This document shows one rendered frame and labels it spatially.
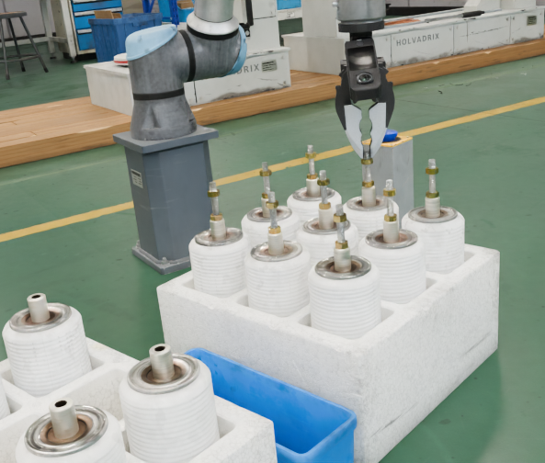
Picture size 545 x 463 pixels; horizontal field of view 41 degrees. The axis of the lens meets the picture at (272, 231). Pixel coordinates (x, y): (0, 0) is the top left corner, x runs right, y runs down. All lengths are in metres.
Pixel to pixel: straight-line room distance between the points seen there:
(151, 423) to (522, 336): 0.77
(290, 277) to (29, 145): 2.08
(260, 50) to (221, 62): 1.81
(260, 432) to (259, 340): 0.25
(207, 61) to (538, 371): 0.94
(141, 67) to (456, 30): 2.82
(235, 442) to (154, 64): 1.01
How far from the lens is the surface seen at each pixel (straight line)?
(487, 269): 1.18
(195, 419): 0.76
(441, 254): 1.13
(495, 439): 1.08
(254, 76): 3.42
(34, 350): 0.92
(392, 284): 1.03
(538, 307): 1.44
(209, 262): 1.09
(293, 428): 1.00
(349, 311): 0.95
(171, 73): 1.62
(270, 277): 1.01
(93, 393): 0.95
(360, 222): 1.18
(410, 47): 3.99
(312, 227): 1.12
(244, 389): 1.04
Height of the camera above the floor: 0.64
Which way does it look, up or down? 20 degrees down
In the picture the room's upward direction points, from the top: 5 degrees counter-clockwise
